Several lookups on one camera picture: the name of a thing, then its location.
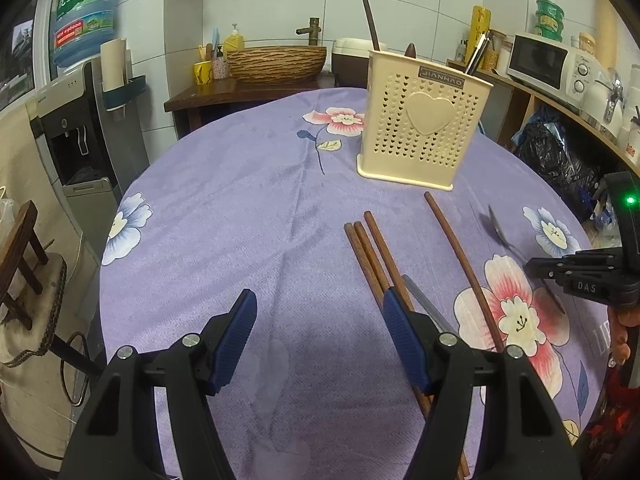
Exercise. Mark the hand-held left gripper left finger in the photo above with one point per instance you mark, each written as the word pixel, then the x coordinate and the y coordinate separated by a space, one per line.
pixel 232 337

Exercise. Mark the yellow lidded jar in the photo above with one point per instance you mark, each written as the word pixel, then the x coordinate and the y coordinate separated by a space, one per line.
pixel 588 45

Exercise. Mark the yellow cup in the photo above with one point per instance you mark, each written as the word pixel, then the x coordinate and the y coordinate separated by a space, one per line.
pixel 202 71

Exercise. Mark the dark wooden washstand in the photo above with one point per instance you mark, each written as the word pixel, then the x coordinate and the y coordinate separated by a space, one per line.
pixel 225 95

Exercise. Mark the dark wooden chair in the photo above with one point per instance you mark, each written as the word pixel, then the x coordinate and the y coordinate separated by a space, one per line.
pixel 30 280

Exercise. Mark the person's right hand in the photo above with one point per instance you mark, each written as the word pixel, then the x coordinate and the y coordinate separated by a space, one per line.
pixel 622 335

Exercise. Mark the white paper cup tube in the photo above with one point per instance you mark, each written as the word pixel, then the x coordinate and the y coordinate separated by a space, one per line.
pixel 115 70

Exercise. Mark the glass door cabinet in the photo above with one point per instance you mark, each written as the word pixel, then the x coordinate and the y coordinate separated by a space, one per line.
pixel 17 70

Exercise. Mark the yellow soap pump bottle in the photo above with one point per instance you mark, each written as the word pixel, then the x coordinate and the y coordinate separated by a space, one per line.
pixel 233 40

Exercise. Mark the blue toothbrush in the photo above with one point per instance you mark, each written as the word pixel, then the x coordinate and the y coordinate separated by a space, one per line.
pixel 216 40

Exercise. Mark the blue water jug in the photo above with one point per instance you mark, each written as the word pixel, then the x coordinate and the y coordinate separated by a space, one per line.
pixel 85 15

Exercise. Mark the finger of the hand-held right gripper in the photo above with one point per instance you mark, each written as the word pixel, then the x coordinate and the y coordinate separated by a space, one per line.
pixel 580 264
pixel 595 287

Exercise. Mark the small glass bottle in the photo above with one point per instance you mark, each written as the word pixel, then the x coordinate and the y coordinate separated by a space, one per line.
pixel 460 50

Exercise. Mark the black plastic bag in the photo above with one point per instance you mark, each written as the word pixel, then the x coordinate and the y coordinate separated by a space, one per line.
pixel 555 160

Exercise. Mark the brown and cream rice cooker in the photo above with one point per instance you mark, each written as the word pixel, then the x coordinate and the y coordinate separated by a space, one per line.
pixel 350 60

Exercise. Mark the white microwave oven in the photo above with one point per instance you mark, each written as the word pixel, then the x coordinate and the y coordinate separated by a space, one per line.
pixel 545 62

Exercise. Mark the purple floral tablecloth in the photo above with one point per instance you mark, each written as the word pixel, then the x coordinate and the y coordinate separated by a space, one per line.
pixel 280 240

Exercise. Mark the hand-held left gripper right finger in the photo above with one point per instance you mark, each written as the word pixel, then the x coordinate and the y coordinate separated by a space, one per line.
pixel 405 342

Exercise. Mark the person's right forearm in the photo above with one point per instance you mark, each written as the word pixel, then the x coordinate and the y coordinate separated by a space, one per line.
pixel 615 425

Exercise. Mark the teal cup holder bracket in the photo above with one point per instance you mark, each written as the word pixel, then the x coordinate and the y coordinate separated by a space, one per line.
pixel 127 92

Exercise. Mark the black chopstick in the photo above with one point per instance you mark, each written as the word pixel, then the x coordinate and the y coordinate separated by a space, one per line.
pixel 472 60
pixel 482 55

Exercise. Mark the white electric kettle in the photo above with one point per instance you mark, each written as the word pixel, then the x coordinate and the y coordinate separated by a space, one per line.
pixel 602 100

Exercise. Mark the light wooden shelf unit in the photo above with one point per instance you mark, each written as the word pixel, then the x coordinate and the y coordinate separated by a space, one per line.
pixel 560 110

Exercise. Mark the cream perforated utensil holder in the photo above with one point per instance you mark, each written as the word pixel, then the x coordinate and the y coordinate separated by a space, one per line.
pixel 425 130

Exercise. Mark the yellow wrapped roll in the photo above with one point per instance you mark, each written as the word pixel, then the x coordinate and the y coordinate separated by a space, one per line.
pixel 481 22

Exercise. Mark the white tumbler with orange logo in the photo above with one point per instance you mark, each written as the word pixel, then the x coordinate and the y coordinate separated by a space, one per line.
pixel 631 135

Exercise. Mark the grey water dispenser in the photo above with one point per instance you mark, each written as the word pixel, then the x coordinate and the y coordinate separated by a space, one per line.
pixel 85 160

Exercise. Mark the woven pattern wash basin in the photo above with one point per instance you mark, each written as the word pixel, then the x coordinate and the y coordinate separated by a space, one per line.
pixel 275 65

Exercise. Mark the bronze bamboo style faucet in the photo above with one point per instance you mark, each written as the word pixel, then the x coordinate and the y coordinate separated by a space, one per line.
pixel 312 32

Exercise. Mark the glass jar with lid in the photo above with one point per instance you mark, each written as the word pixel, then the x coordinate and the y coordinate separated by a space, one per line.
pixel 492 55

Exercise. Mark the patterned cup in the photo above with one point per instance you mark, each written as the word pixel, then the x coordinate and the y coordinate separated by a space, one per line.
pixel 220 67

